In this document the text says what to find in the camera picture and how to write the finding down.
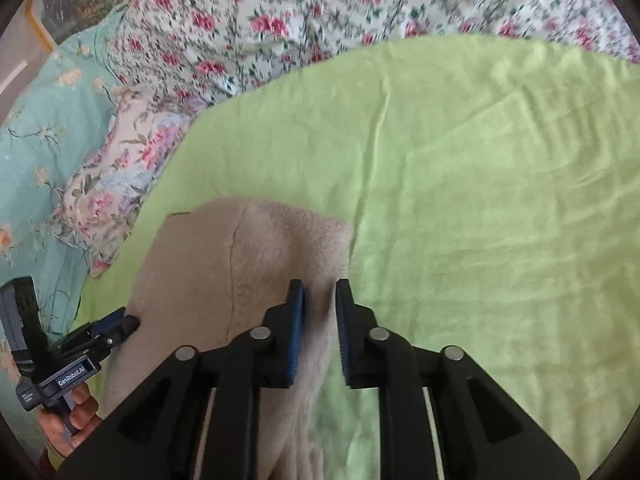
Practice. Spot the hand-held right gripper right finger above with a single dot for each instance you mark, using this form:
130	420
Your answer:
344	335

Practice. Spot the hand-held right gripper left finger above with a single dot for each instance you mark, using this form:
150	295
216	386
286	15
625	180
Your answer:
295	330

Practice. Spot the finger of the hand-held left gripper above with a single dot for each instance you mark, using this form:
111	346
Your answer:
97	326
120	332

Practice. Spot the beige knit sweater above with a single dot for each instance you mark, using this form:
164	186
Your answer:
200	270

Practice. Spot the person's left hand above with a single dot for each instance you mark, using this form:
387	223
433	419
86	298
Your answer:
85	410

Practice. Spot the pastel floral pillow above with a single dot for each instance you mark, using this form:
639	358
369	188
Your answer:
120	170

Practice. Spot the light green bed sheet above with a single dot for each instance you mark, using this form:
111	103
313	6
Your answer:
475	200

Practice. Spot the teal floral blanket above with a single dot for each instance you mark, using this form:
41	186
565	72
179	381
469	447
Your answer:
45	125

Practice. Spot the white pink floral quilt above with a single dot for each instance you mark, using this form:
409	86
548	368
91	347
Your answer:
300	5

